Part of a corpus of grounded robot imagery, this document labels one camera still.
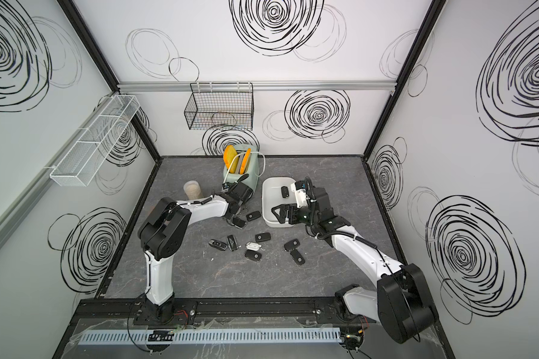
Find white storage box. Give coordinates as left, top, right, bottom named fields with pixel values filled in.
left=262, top=177, right=296, bottom=228

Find white mesh wall shelf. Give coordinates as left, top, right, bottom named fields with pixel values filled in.
left=49, top=94, right=141, bottom=187

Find black silver key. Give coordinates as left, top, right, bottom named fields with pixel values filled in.
left=231, top=216, right=247, bottom=229

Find grey slotted cable duct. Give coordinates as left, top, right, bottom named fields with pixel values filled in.
left=78, top=328, right=342, bottom=346

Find black chrome Bentley key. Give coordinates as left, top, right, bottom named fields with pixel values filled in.
left=227, top=235, right=239, bottom=251

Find black VW key middle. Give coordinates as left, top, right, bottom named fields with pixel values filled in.
left=255, top=232, right=272, bottom=243

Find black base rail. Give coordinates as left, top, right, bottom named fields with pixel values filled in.
left=73, top=295, right=434, bottom=326

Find orange toast slice right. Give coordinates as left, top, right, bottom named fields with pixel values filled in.
left=239, top=148, right=252, bottom=174

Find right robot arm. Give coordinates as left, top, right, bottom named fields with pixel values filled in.
left=261, top=177, right=439, bottom=343

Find green toaster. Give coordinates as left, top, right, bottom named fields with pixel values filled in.
left=222, top=144, right=261, bottom=191

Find beige textured cup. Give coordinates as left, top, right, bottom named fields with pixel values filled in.
left=183, top=180, right=204, bottom=200

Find white toaster cable with plug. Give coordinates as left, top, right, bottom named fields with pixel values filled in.
left=226, top=150, right=267, bottom=180

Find black VW key bottom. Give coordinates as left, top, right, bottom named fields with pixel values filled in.
left=245, top=250, right=262, bottom=262

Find black VW key upper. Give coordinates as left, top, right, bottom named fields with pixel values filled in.
left=246, top=211, right=262, bottom=221

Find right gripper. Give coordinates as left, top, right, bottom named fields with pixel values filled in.
left=272, top=203, right=319, bottom=227

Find yellow toast slice left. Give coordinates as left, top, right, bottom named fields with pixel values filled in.
left=223, top=144, right=237, bottom=174

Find white key tag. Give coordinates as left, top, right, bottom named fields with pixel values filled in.
left=246, top=242, right=262, bottom=251

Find black wire basket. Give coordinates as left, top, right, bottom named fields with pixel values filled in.
left=184, top=82, right=255, bottom=130

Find black key with buttons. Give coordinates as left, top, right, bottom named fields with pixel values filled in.
left=281, top=185, right=290, bottom=198

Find black Porsche key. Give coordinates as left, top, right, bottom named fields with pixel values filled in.
left=208, top=239, right=228, bottom=251

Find black vw key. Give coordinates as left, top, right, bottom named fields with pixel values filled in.
left=246, top=211, right=262, bottom=221
left=255, top=232, right=272, bottom=243
left=245, top=250, right=262, bottom=262

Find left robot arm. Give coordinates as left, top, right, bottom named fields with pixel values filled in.
left=138, top=174, right=254, bottom=318

